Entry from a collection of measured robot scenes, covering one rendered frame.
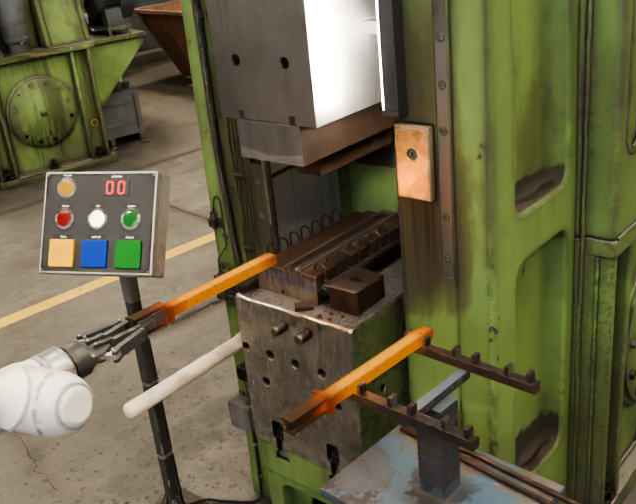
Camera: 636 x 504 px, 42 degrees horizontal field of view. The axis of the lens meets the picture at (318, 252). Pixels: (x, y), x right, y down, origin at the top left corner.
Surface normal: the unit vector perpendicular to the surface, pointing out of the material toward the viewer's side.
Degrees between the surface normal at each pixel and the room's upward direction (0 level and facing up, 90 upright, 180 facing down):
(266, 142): 90
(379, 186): 90
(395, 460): 0
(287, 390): 90
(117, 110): 90
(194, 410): 0
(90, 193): 60
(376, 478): 0
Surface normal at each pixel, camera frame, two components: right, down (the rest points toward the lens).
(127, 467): -0.10, -0.91
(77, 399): 0.81, 0.00
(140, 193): -0.26, -0.10
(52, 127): 0.61, 0.33
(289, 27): -0.63, 0.37
